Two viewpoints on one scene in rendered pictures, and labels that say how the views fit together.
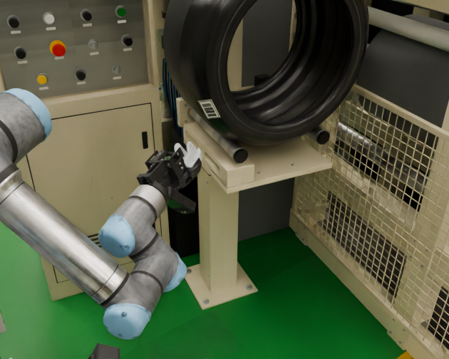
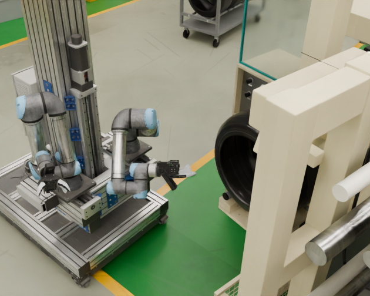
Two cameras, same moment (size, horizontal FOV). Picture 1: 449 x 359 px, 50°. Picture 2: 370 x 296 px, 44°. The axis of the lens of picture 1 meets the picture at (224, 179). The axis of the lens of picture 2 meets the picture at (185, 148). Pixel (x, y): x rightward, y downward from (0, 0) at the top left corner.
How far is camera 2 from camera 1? 207 cm
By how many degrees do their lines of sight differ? 61
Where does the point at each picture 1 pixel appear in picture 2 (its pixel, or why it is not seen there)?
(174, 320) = (233, 262)
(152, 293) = (120, 188)
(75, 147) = not seen: hidden behind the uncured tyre
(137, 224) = (138, 170)
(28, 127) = (138, 122)
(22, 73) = (247, 103)
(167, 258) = (137, 188)
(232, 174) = (221, 201)
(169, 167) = (167, 166)
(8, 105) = (138, 113)
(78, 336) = (206, 225)
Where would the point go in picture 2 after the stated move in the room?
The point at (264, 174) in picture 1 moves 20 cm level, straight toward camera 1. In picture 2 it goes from (238, 217) to (202, 221)
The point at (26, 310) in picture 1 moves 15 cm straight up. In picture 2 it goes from (213, 200) to (214, 186)
